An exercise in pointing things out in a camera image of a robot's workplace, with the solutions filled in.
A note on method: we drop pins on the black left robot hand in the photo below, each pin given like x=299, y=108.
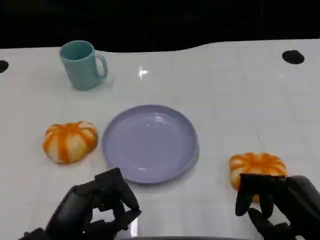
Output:
x=75, y=207

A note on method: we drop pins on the lilac plate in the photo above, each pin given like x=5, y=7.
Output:
x=150, y=145

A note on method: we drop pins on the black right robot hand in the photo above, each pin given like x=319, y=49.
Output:
x=300, y=197

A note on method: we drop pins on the pale green mug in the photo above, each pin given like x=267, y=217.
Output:
x=80, y=70

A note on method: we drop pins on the orange white toy bread roll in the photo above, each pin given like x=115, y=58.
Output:
x=70, y=142
x=257, y=163

